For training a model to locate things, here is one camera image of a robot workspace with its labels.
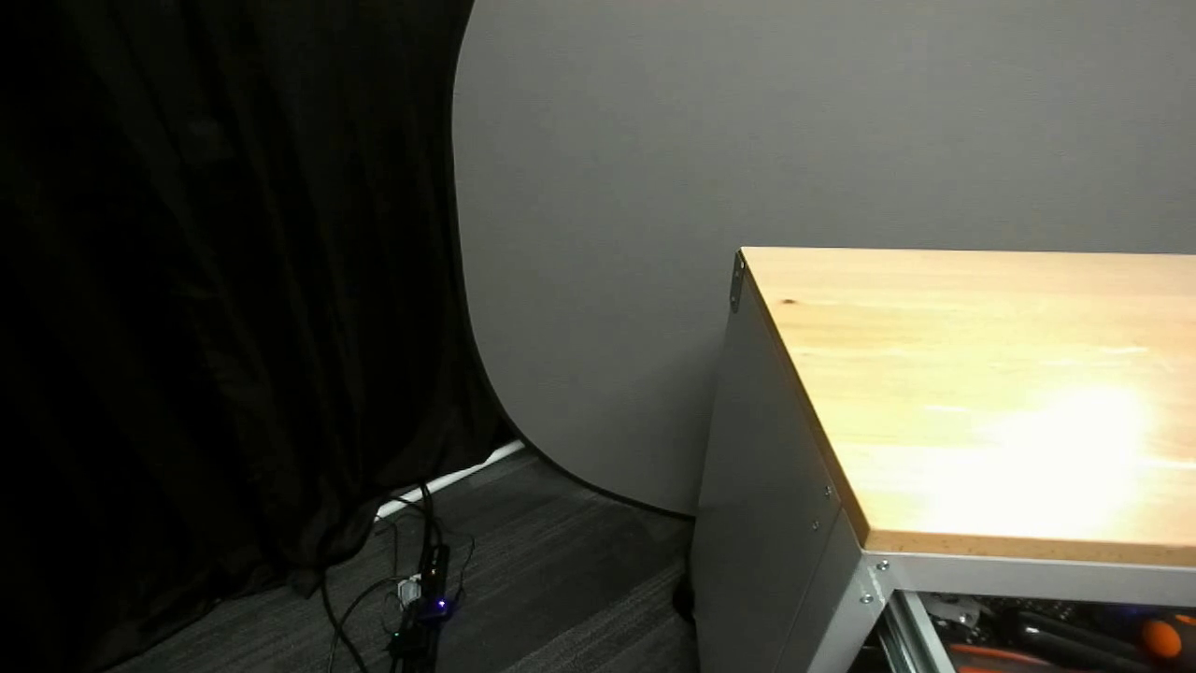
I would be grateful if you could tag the black curtain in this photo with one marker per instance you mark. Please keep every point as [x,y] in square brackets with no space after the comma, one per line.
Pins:
[231,305]

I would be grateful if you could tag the grey metal tool cabinet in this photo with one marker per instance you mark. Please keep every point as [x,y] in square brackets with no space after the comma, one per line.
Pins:
[784,582]

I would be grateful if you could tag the open top metal drawer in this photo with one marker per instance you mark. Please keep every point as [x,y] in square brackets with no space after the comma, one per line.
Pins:
[984,632]

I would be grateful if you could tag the grey rounded backdrop panel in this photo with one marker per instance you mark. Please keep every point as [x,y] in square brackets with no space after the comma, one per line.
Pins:
[617,153]

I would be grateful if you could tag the orange handled screwdriver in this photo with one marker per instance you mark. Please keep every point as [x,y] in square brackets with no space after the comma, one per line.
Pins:
[1166,642]

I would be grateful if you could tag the wooden cabinet top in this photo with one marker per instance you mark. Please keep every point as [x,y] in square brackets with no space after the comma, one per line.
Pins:
[996,401]

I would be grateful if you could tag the black power strip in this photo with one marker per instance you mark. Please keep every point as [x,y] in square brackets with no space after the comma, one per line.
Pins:
[429,612]

